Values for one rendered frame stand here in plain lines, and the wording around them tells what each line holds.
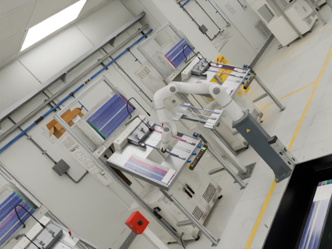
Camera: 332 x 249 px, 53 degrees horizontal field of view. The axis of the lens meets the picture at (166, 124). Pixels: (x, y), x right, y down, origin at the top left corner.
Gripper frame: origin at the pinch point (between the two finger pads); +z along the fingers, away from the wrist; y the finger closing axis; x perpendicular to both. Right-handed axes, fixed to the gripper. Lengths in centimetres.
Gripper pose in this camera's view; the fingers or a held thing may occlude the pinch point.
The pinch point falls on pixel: (164, 150)
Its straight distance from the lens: 335.3
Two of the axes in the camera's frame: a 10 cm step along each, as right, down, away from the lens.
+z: -0.7, 6.8, 7.2
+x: 8.6, 4.1, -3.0
